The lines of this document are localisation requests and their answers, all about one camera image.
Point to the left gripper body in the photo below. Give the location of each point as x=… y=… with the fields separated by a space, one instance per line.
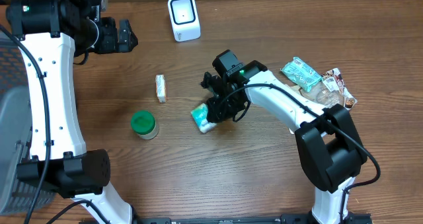
x=100 y=38

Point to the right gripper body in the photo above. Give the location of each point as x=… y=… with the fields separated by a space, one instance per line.
x=230 y=107

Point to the teal tissue pack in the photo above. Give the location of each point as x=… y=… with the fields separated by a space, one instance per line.
x=199 y=115

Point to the orange tissue pack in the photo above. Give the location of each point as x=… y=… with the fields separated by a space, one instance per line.
x=161 y=88

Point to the teal crinkled wrapper packet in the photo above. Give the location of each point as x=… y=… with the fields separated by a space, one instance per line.
x=301 y=74

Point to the green lid jar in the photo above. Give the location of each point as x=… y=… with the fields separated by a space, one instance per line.
x=144 y=125

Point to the beige snack pouch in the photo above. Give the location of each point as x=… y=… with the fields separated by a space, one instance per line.
x=330 y=91

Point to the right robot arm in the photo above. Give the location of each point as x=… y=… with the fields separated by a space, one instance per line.
x=329 y=147

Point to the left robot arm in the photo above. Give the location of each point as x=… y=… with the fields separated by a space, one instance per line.
x=50 y=35

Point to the white barcode scanner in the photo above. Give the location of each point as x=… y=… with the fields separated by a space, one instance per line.
x=184 y=20

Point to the grey plastic shopping basket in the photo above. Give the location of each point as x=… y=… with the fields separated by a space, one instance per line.
x=13 y=134

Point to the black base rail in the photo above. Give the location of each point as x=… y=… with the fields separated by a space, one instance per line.
x=224 y=221

